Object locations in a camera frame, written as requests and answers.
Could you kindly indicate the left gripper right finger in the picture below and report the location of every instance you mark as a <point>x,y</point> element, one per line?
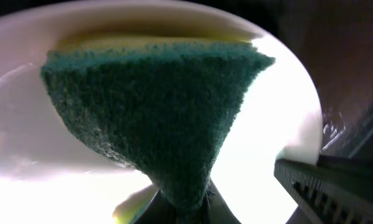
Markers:
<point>335,190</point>

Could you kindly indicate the green yellow sponge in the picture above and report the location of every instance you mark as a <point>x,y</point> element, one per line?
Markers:
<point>163,106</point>

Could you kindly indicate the white plate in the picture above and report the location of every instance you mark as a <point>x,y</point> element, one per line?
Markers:
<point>47,176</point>

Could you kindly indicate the round black tray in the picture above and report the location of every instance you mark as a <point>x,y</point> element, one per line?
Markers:
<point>334,41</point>

